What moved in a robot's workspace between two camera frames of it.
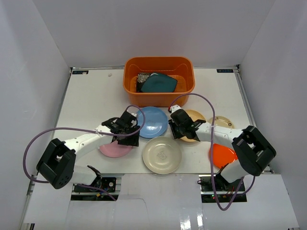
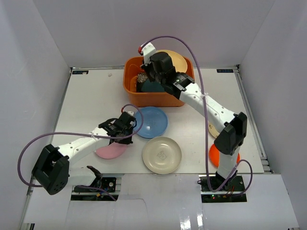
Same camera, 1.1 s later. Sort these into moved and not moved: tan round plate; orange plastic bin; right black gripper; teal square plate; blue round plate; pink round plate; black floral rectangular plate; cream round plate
Moved: right black gripper; pink round plate; tan round plate
Not moved: teal square plate; blue round plate; black floral rectangular plate; cream round plate; orange plastic bin
